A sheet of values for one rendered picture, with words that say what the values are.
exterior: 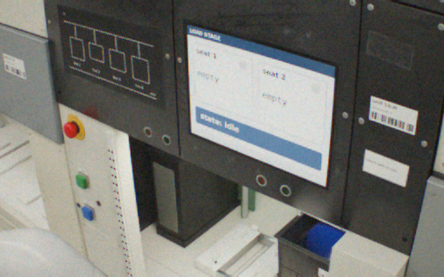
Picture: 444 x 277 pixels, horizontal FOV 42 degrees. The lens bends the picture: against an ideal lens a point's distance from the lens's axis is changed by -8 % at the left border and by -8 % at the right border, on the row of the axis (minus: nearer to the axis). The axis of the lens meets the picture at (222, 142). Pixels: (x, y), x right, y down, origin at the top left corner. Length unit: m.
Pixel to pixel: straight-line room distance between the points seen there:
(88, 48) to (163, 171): 0.52
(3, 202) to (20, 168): 0.20
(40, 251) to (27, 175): 1.43
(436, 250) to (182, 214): 0.92
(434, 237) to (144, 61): 0.61
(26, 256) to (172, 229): 1.01
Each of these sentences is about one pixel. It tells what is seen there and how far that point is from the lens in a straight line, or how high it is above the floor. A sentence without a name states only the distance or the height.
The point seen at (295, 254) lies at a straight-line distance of 1.43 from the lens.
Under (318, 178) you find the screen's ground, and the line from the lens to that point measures 0.99.
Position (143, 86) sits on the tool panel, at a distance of 1.17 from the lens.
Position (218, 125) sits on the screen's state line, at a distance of 1.07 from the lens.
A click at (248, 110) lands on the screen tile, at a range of 1.01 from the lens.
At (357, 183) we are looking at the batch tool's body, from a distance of 0.95.
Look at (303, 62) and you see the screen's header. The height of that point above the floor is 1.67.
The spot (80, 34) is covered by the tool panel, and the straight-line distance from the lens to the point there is 1.27.
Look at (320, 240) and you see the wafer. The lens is 1.51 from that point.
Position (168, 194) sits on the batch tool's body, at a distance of 1.69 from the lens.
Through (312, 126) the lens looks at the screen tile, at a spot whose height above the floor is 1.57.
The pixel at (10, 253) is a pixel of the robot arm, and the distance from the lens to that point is 0.80.
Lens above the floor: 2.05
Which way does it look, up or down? 32 degrees down
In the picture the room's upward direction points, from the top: 1 degrees counter-clockwise
